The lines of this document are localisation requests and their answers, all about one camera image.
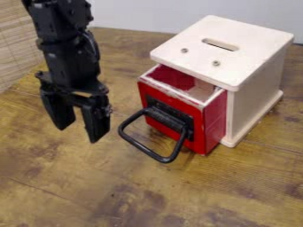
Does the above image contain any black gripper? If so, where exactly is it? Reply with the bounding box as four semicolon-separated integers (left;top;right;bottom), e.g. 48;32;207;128
36;29;111;143

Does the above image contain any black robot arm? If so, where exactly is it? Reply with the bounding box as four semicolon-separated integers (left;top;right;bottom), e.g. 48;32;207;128
22;0;111;143

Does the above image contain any red drawer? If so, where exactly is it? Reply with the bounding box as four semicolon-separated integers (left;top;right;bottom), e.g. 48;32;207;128
138;64;227;155

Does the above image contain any white wooden cabinet box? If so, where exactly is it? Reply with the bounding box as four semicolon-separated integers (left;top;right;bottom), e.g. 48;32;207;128
151;15;294;147

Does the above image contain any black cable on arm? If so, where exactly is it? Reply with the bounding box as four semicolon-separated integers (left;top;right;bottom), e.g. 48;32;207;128
81;28;102;60

